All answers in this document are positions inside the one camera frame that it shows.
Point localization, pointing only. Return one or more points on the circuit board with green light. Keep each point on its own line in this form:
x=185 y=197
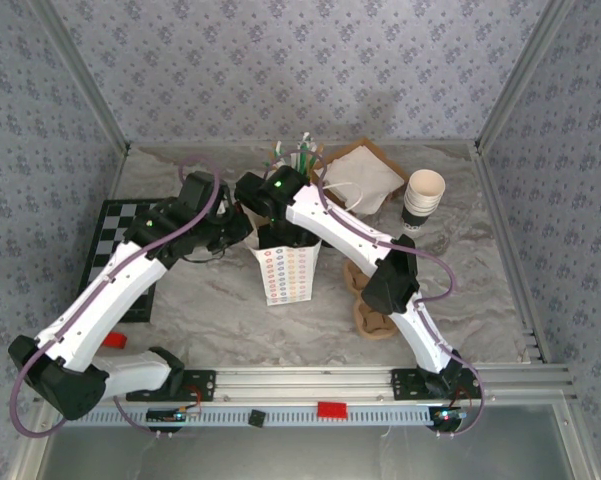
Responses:
x=447 y=416
x=172 y=416

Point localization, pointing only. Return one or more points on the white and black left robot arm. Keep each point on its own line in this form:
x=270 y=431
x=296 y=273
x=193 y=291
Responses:
x=105 y=295

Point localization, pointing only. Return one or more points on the aluminium frame rail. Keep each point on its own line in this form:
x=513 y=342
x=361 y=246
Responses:
x=305 y=385

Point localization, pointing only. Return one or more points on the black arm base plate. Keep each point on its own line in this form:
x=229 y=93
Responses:
x=405 y=385
x=200 y=385

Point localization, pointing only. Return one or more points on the stack of paper cups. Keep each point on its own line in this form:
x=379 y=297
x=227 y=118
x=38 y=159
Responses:
x=425 y=190

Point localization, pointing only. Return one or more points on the white wrapped straw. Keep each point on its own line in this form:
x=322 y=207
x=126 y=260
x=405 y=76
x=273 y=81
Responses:
x=305 y=140
x=280 y=150

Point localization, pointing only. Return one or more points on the white paper napkin pile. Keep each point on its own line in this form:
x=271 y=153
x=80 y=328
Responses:
x=365 y=175

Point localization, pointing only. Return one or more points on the small red block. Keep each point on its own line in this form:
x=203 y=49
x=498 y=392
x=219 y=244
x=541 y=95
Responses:
x=115 y=340

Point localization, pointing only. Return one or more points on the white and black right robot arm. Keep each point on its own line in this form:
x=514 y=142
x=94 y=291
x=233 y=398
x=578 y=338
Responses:
x=345 y=230

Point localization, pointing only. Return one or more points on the aluminium frame post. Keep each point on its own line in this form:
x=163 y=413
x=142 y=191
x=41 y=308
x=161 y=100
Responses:
x=522 y=75
x=87 y=80

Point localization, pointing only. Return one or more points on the green wrapped straw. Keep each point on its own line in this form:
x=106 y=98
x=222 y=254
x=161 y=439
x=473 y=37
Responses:
x=308 y=152

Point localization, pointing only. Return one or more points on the wooden stirrer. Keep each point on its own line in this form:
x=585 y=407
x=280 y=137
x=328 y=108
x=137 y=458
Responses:
x=320 y=150

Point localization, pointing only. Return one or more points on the small black square part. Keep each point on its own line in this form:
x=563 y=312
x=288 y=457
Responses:
x=256 y=418

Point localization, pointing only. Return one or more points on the aluminium side rail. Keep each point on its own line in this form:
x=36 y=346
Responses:
x=510 y=250

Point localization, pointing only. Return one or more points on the brown cardboard tray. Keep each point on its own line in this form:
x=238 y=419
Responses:
x=400 y=175

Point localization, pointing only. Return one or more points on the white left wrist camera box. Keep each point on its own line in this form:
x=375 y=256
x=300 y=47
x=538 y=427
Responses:
x=223 y=210

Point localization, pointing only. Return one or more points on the stack of brown pulp cup carriers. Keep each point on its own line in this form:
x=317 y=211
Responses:
x=375 y=327

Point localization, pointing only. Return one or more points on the red plastic block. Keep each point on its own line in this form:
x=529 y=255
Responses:
x=332 y=410

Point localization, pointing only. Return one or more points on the black and grey chessboard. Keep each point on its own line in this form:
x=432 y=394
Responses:
x=105 y=235

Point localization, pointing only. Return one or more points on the white paper bag flower print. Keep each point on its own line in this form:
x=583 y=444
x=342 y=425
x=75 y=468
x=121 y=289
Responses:
x=285 y=280

